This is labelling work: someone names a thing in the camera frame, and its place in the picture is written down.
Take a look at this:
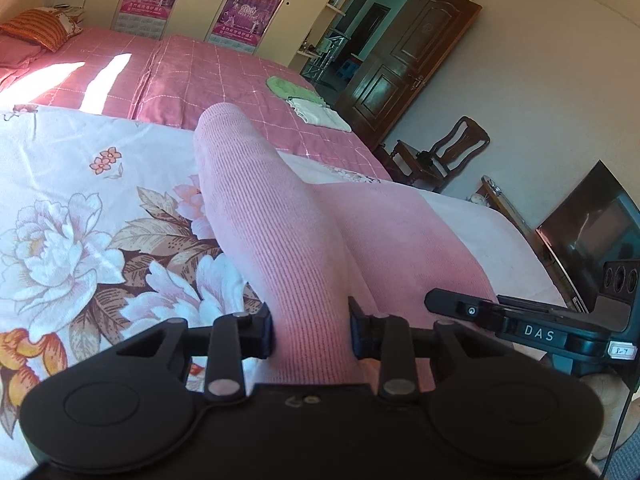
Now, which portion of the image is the black cable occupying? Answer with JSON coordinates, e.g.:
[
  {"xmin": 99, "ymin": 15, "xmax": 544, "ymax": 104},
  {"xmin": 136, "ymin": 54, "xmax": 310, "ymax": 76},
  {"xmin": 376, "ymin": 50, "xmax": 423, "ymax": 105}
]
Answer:
[{"xmin": 601, "ymin": 375, "xmax": 635, "ymax": 480}]

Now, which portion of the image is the orange striped pillow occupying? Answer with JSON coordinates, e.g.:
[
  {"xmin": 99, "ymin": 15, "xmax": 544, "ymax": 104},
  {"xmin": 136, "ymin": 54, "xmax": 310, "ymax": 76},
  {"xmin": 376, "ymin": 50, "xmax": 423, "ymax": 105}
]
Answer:
[{"xmin": 0, "ymin": 8, "xmax": 81, "ymax": 54}]

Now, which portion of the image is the dark wooden door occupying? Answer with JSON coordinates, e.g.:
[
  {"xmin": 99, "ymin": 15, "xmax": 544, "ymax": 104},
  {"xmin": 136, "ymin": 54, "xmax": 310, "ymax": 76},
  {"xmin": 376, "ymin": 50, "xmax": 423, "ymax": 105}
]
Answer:
[{"xmin": 334, "ymin": 0, "xmax": 484, "ymax": 147}]

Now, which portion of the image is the pink checked bed cover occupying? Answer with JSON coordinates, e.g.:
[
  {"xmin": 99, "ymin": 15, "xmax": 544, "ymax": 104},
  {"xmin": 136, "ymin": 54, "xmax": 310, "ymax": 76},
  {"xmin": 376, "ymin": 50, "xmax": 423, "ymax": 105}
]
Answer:
[{"xmin": 0, "ymin": 27, "xmax": 396, "ymax": 182}]

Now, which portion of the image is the cream open shelf unit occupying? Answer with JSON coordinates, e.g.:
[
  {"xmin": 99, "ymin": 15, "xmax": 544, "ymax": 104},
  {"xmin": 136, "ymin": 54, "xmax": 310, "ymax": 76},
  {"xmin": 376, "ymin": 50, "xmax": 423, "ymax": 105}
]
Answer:
[{"xmin": 289, "ymin": 0, "xmax": 375, "ymax": 77}]

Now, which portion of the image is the dark wooden chair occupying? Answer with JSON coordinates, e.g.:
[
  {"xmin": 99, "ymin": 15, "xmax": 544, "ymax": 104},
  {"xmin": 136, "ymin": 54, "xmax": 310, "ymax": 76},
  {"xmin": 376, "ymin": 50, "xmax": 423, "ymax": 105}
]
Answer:
[{"xmin": 389, "ymin": 115, "xmax": 491, "ymax": 194}]

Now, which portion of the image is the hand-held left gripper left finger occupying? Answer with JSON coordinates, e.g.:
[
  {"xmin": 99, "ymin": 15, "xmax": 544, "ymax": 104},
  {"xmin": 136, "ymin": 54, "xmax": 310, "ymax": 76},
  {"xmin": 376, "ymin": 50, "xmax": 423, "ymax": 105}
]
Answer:
[{"xmin": 117, "ymin": 304, "xmax": 274, "ymax": 405}]

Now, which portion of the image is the pink pillow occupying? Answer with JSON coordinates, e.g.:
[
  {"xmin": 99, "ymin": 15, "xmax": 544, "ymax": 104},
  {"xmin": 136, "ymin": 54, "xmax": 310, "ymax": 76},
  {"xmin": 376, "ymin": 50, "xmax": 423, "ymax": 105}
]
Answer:
[{"xmin": 0, "ymin": 40, "xmax": 45, "ymax": 70}]

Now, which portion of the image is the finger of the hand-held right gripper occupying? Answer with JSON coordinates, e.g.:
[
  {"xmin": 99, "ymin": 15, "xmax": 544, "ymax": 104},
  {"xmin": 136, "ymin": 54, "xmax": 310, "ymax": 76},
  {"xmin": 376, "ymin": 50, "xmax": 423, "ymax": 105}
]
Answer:
[{"xmin": 424, "ymin": 287, "xmax": 502, "ymax": 323}]

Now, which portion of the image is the white folded cloth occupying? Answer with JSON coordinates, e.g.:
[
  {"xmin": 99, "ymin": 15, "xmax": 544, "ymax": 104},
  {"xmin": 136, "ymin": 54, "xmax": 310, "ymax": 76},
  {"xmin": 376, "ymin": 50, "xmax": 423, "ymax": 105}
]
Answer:
[{"xmin": 287, "ymin": 96, "xmax": 352, "ymax": 134}]

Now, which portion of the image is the green cloth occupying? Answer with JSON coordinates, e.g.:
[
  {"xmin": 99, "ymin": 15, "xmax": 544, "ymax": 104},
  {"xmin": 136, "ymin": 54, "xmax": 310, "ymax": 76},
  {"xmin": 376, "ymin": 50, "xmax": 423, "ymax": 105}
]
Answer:
[{"xmin": 265, "ymin": 75, "xmax": 322, "ymax": 102}]

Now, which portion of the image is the white patterned pillow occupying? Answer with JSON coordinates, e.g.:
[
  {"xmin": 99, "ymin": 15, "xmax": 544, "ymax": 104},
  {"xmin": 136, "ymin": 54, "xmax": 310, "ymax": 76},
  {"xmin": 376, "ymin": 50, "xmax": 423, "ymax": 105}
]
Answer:
[{"xmin": 31, "ymin": 5, "xmax": 85, "ymax": 36}]

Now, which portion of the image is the black flat television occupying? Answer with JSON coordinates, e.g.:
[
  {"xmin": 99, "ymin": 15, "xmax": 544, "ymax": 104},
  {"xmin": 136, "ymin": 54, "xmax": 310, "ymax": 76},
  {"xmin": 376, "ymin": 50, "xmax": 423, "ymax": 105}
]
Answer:
[{"xmin": 535, "ymin": 160, "xmax": 640, "ymax": 314}]

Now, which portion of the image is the white floral bedsheet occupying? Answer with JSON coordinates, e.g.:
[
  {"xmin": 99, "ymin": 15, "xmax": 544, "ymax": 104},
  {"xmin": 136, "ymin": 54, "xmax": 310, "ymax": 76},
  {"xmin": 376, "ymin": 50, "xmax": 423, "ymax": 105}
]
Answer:
[{"xmin": 0, "ymin": 102, "xmax": 571, "ymax": 480}]

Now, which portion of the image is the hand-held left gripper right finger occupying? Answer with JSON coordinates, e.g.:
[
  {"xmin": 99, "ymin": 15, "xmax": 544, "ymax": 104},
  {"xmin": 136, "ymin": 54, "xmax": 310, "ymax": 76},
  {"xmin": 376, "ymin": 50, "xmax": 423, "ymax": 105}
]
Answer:
[{"xmin": 347, "ymin": 295, "xmax": 501, "ymax": 405}]

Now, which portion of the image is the pink knit sweater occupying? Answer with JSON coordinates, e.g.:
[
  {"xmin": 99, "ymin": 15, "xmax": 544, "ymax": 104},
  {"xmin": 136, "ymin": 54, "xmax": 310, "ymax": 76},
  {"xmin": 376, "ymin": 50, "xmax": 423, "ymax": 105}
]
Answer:
[{"xmin": 192, "ymin": 102, "xmax": 501, "ymax": 396}]

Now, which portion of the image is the metal railing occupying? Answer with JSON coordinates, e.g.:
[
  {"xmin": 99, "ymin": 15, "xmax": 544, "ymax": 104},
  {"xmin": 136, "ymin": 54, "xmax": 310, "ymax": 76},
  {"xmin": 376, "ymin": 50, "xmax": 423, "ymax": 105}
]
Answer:
[{"xmin": 304, "ymin": 31, "xmax": 352, "ymax": 82}]

